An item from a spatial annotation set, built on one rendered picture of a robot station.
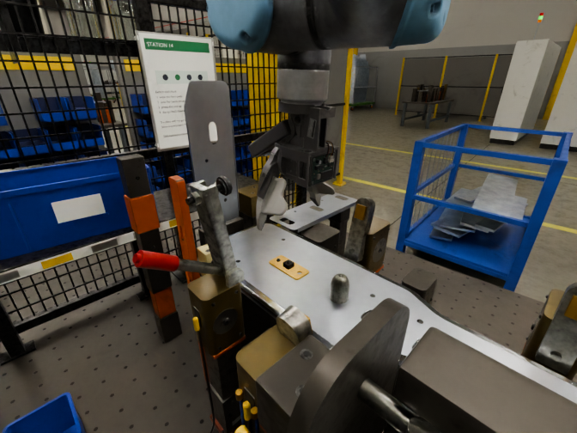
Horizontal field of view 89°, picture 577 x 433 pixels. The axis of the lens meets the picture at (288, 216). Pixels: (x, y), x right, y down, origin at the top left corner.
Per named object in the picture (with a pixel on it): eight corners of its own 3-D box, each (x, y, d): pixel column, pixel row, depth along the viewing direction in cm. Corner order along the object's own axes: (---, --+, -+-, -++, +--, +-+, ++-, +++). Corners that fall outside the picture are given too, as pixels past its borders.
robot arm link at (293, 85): (266, 68, 42) (305, 70, 47) (266, 102, 44) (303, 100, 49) (304, 70, 37) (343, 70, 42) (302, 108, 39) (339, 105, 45)
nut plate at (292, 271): (310, 272, 58) (310, 267, 57) (296, 281, 55) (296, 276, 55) (281, 255, 63) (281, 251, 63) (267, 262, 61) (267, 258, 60)
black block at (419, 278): (418, 368, 73) (446, 270, 60) (399, 395, 66) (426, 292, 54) (398, 355, 76) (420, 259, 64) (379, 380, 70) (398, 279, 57)
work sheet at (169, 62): (222, 142, 102) (213, 37, 89) (158, 152, 88) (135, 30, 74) (220, 141, 103) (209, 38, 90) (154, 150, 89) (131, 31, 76)
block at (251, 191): (276, 291, 98) (273, 190, 83) (257, 303, 93) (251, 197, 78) (260, 281, 103) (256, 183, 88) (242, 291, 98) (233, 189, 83)
